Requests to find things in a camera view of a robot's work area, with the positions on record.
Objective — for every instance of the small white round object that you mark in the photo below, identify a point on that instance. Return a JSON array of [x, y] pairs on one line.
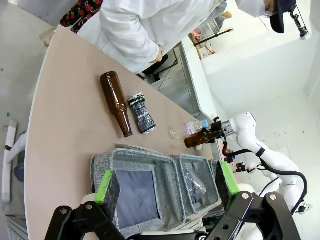
[[200, 148]]

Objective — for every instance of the small brown glass bottle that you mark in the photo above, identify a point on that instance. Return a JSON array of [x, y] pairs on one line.
[[195, 140]]

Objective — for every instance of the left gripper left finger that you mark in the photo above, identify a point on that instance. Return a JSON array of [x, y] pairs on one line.
[[105, 197]]

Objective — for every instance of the grey fabric basket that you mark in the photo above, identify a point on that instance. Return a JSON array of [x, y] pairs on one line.
[[165, 180], [211, 175], [213, 166]]

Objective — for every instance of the person's left hand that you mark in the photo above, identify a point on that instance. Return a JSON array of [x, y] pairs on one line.
[[160, 53]]

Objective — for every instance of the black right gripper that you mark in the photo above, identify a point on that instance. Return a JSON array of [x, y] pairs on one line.
[[218, 127]]

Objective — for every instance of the black chair frame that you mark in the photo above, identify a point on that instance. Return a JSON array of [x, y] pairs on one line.
[[162, 67]]

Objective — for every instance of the black camera stand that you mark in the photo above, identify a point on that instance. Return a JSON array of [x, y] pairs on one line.
[[298, 21]]

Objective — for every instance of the crushed clear plastic bottle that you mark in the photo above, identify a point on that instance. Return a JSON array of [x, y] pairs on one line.
[[197, 186]]

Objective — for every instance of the person's left forearm white sleeve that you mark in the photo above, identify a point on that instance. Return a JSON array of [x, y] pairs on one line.
[[145, 42]]

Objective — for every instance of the clear bottle pink label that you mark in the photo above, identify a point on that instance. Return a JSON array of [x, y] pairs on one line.
[[190, 127]]

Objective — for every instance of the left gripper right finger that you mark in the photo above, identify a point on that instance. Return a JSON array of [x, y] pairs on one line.
[[230, 190]]

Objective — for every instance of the large brown glass bottle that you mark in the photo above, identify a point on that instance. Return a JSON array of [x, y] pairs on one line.
[[112, 92]]

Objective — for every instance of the red floral black fabric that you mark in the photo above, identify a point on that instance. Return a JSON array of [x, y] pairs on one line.
[[80, 12]]

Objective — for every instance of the brown wooden stick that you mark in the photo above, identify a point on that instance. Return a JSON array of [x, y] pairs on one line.
[[212, 36]]

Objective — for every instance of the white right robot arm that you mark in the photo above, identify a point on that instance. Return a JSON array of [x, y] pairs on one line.
[[250, 145]]

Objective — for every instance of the crushed black drink can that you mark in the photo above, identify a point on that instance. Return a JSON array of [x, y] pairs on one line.
[[142, 115]]

